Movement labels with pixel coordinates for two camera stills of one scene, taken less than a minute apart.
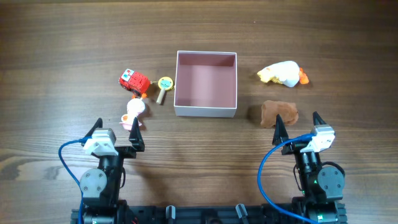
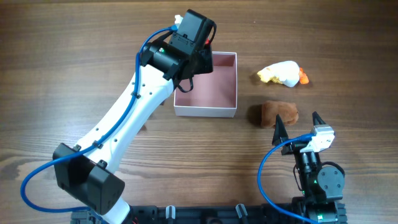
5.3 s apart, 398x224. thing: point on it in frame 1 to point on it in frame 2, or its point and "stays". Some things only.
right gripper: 296,148 stays
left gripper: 134,139 to 204,65
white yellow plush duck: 286,73 stays
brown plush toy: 288,112 stays
